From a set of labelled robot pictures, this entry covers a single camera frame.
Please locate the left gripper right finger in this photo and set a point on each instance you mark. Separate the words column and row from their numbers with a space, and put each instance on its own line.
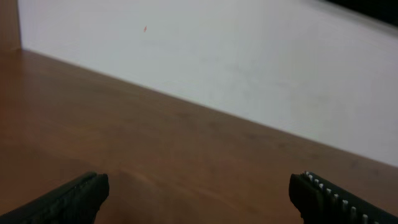
column 320, row 201

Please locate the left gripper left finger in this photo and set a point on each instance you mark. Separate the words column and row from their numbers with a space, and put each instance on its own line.
column 77, row 201

